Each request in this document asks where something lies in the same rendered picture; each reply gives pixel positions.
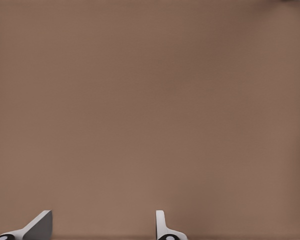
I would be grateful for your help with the silver frame post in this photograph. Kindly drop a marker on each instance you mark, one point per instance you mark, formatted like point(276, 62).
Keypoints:
point(291, 0)

